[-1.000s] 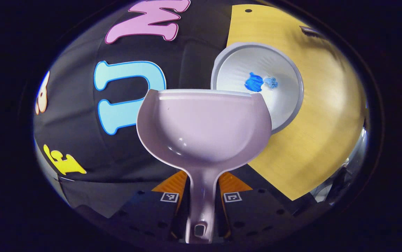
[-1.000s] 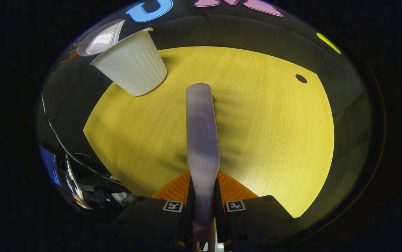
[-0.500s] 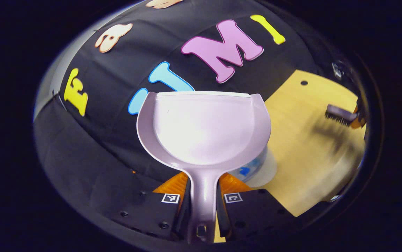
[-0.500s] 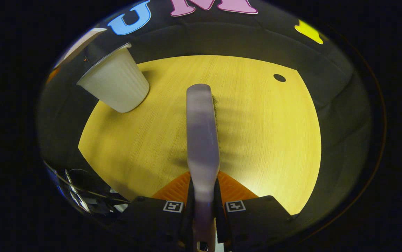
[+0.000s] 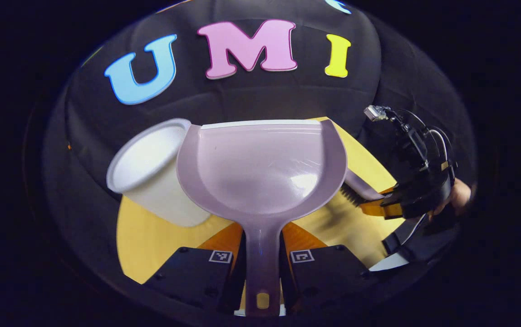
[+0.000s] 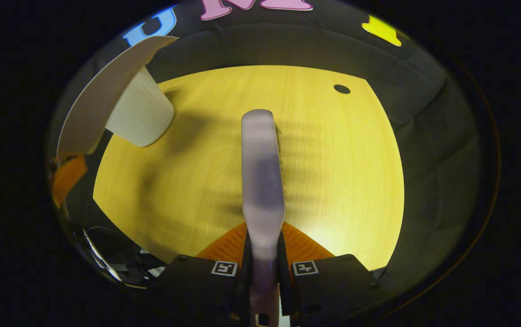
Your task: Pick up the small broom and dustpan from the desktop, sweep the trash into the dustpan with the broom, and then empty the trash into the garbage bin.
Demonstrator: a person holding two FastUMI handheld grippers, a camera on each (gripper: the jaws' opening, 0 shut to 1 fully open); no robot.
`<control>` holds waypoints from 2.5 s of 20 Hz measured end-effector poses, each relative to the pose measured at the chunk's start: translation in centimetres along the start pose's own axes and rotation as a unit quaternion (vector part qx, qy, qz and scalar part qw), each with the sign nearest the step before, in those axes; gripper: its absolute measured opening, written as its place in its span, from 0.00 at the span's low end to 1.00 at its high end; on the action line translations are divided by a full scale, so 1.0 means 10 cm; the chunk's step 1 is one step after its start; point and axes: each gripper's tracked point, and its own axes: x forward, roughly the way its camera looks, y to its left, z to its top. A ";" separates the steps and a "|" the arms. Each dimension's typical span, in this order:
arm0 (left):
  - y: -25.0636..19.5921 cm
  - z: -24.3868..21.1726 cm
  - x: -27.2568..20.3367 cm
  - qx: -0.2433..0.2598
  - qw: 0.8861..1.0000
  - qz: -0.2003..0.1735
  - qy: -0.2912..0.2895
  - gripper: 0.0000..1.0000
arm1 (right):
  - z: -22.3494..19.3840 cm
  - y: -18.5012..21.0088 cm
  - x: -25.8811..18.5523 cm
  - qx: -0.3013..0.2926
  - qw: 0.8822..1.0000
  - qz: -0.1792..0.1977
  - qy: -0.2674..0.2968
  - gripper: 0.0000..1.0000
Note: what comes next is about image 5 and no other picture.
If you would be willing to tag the mauve plastic dustpan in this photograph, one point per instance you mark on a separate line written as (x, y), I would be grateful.
(260, 172)

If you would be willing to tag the white ribbed garbage bin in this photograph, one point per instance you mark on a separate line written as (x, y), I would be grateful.
(151, 172)

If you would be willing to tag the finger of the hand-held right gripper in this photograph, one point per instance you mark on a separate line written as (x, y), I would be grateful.
(385, 209)
(390, 190)

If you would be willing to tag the small mauve broom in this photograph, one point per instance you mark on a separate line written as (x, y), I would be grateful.
(360, 186)

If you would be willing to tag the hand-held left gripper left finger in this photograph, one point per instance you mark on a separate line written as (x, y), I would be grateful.
(192, 277)

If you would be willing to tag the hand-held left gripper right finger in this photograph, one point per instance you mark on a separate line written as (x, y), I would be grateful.
(328, 274)

